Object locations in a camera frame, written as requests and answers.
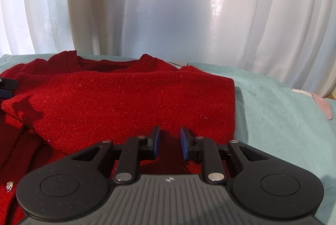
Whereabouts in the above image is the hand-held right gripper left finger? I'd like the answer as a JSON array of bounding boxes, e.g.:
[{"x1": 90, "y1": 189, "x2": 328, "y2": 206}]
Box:
[{"x1": 62, "y1": 126, "x2": 161, "y2": 185}]

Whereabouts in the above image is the red knit sweater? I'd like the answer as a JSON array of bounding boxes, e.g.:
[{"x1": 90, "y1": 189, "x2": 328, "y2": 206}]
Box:
[{"x1": 0, "y1": 50, "x2": 236, "y2": 225}]

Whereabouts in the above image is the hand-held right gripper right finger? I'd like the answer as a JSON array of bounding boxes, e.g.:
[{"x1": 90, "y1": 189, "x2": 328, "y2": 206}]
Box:
[{"x1": 180, "y1": 127, "x2": 276, "y2": 185}]

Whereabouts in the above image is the white sheer curtain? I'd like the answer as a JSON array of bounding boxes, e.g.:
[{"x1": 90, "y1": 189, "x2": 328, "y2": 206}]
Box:
[{"x1": 0, "y1": 0, "x2": 336, "y2": 99}]

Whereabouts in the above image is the pink white cloth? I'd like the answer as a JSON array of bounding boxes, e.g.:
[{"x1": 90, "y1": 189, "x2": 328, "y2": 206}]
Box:
[{"x1": 291, "y1": 88, "x2": 334, "y2": 120}]

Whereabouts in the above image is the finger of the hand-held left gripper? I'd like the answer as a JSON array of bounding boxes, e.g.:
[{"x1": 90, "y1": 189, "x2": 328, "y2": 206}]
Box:
[{"x1": 0, "y1": 77, "x2": 17, "y2": 99}]

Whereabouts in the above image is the light green bed sheet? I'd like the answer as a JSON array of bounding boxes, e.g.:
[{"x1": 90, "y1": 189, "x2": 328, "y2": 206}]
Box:
[{"x1": 0, "y1": 54, "x2": 336, "y2": 225}]

